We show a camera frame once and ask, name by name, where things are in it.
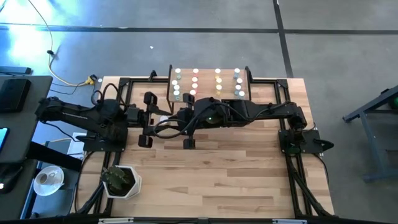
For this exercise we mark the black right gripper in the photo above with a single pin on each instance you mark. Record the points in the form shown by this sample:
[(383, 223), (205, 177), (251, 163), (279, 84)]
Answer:
[(188, 143)]

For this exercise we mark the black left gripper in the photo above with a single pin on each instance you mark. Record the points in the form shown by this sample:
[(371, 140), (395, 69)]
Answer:
[(145, 141)]

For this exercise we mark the blue bottle with red pills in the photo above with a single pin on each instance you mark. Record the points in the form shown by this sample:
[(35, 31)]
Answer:
[(239, 80)]

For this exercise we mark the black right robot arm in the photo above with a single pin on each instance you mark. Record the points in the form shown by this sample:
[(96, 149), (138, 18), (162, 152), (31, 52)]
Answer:
[(264, 110)]

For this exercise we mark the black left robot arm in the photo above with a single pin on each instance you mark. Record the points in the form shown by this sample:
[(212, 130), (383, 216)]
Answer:
[(77, 113)]

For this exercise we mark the white hexagonal plant pot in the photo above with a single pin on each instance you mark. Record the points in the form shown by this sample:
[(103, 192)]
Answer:
[(135, 186)]

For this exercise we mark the green succulent plant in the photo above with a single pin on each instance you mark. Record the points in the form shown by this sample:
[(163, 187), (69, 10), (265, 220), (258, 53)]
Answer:
[(113, 179)]

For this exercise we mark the white paper sheet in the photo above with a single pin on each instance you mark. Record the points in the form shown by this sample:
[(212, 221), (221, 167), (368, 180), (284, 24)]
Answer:
[(74, 147)]

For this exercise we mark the dark grey desk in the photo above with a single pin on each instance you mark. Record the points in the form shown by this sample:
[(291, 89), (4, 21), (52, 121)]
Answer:
[(34, 137)]

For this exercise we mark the white coffee cup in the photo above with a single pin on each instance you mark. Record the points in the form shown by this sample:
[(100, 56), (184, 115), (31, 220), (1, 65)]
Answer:
[(43, 179)]

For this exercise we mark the black tablet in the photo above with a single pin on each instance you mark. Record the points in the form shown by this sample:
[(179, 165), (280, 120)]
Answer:
[(14, 95)]

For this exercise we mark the grey flat bar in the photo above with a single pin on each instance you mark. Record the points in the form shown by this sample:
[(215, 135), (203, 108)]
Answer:
[(15, 70)]

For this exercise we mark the smartphone with lit screen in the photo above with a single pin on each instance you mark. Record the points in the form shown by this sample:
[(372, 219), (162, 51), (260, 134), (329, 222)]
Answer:
[(3, 138)]

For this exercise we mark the black device green light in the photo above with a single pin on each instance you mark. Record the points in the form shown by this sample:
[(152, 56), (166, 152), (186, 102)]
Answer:
[(9, 177)]

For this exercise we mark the blue-grey metal stand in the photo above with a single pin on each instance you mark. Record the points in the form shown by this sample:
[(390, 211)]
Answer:
[(373, 102)]

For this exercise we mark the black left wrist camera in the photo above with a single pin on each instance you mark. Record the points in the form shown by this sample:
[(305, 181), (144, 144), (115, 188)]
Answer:
[(133, 114)]

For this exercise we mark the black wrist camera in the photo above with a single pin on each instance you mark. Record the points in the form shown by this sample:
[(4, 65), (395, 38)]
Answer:
[(207, 109), (133, 114)]

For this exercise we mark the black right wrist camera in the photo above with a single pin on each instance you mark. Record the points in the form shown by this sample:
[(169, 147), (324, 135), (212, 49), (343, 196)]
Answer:
[(207, 109)]

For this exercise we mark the black aluminium rig frame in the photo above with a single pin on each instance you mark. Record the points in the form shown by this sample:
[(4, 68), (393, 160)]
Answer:
[(125, 81)]

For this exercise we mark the silver metal bracket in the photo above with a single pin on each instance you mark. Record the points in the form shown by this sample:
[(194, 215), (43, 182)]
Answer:
[(115, 220), (289, 221)]

